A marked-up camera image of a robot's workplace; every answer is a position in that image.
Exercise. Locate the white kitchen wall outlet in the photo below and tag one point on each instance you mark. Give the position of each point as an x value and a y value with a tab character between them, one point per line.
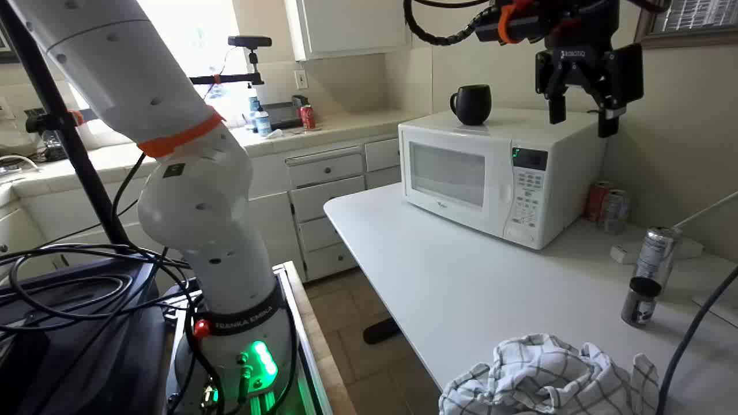
301	77

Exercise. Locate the white drawer cabinet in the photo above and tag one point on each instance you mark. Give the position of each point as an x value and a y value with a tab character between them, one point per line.
330	208

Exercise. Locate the black ceramic mug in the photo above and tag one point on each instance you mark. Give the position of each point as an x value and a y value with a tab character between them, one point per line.
471	106

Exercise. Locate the red soda can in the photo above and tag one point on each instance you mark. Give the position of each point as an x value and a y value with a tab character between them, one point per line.
595	202

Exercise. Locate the white microwave oven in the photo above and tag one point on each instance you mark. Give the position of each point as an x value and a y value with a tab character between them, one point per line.
492	175

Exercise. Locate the white checkered dish cloth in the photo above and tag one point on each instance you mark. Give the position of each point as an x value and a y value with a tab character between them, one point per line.
539	381

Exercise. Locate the black table foot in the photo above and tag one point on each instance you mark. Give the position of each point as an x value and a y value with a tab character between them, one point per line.
382	331

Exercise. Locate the small dark-topped can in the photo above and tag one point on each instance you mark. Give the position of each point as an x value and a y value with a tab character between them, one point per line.
639	303

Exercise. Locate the black tripod pole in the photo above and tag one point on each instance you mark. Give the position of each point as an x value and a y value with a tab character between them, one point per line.
66	130

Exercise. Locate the red cup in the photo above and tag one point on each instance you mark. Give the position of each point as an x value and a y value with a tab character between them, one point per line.
307	119

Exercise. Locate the dark box on counter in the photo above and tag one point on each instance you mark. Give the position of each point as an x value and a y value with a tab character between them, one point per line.
282	114

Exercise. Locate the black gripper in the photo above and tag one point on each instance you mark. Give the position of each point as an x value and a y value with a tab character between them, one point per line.
585	48

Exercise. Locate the grey soda can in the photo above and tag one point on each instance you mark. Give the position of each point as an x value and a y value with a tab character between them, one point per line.
617	212

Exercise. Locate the tall silver drink can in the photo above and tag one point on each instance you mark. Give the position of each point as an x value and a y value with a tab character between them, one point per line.
658	257

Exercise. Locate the clear water bottle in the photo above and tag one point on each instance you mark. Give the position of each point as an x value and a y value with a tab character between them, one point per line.
259	117

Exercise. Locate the white wall cabinet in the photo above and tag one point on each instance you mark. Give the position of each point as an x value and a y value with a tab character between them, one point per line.
349	26

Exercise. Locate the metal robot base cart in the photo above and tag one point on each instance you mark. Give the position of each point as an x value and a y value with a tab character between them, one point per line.
315	355

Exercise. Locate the black equipment case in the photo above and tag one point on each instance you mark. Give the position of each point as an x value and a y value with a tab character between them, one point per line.
78	348

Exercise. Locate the framed building picture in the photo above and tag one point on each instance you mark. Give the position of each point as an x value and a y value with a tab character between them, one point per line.
693	20

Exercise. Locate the black camera on stand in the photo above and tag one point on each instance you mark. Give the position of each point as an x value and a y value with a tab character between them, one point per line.
249	42

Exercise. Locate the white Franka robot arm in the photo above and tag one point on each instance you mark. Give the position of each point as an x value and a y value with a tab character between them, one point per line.
200	200

